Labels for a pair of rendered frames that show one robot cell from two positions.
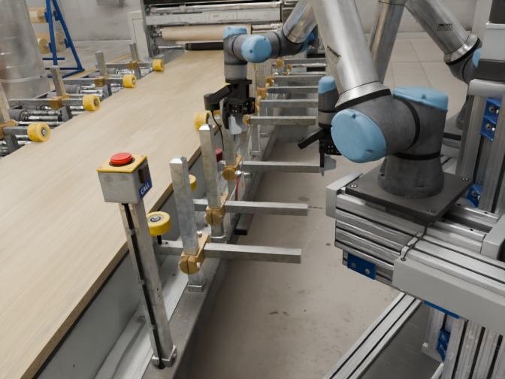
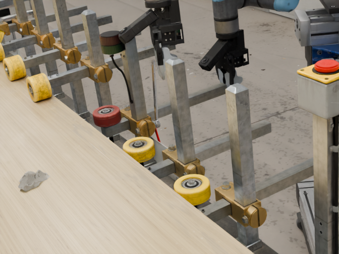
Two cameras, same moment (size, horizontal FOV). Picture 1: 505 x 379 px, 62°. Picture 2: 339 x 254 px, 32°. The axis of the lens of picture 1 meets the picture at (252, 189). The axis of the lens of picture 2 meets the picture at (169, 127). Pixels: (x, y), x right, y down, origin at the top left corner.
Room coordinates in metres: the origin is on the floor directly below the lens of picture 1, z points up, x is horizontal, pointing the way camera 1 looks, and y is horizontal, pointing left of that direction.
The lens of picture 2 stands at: (0.20, 1.03, 1.60)
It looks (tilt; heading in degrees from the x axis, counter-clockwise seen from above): 26 degrees down; 320
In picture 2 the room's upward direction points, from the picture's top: 8 degrees counter-clockwise
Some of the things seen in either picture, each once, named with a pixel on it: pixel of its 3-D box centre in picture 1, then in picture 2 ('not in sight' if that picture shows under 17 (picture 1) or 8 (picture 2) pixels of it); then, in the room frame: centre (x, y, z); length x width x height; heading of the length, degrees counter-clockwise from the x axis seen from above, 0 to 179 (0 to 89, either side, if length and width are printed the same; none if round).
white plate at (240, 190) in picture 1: (237, 195); (157, 153); (1.43, 0.06, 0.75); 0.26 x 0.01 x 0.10; 168
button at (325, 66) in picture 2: (122, 160); (327, 68); (0.72, 0.24, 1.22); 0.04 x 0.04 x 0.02
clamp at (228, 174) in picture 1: (231, 168); (136, 122); (1.49, 0.07, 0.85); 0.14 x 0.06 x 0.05; 168
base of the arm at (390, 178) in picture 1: (411, 164); not in sight; (0.90, -0.38, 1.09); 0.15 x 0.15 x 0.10
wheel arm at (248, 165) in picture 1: (262, 167); (167, 109); (1.48, -0.04, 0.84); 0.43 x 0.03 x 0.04; 78
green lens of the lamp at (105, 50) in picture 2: (213, 104); (112, 46); (1.47, 0.12, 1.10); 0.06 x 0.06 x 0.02
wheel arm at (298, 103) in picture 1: (266, 103); (78, 47); (1.98, -0.09, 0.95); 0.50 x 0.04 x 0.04; 78
